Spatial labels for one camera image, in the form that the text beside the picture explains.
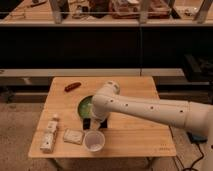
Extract green bowl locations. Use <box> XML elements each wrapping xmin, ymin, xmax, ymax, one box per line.
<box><xmin>77</xmin><ymin>96</ymin><xmax>92</xmax><ymax>119</ymax></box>

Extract white crumpled bottle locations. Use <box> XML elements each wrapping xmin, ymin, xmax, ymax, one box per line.
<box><xmin>40</xmin><ymin>114</ymin><xmax>59</xmax><ymax>153</ymax></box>

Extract brown tray on shelf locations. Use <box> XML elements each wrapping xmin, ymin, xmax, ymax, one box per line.
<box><xmin>109</xmin><ymin>0</ymin><xmax>171</xmax><ymax>19</ymax></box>

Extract white plastic cup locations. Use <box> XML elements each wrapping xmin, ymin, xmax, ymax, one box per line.
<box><xmin>84</xmin><ymin>130</ymin><xmax>105</xmax><ymax>152</ymax></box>

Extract black eraser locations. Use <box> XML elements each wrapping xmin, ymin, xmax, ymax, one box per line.
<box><xmin>83</xmin><ymin>118</ymin><xmax>107</xmax><ymax>130</ymax></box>

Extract red sausage toy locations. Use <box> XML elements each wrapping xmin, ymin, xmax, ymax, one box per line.
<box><xmin>64</xmin><ymin>82</ymin><xmax>81</xmax><ymax>92</ymax></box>

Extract black cables on floor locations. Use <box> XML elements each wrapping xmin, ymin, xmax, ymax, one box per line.
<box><xmin>173</xmin><ymin>131</ymin><xmax>209</xmax><ymax>171</ymax></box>

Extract black box at right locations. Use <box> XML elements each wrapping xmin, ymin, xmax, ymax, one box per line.
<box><xmin>182</xmin><ymin>54</ymin><xmax>213</xmax><ymax>82</ymax></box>

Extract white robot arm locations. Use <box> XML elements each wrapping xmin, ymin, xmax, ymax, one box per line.
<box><xmin>91</xmin><ymin>81</ymin><xmax>213</xmax><ymax>171</ymax></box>

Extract wooden table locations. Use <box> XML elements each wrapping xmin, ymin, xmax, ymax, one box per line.
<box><xmin>27</xmin><ymin>76</ymin><xmax>177</xmax><ymax>171</ymax></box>

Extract white sponge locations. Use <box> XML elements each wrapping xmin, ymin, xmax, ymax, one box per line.
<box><xmin>63</xmin><ymin>129</ymin><xmax>84</xmax><ymax>145</ymax></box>

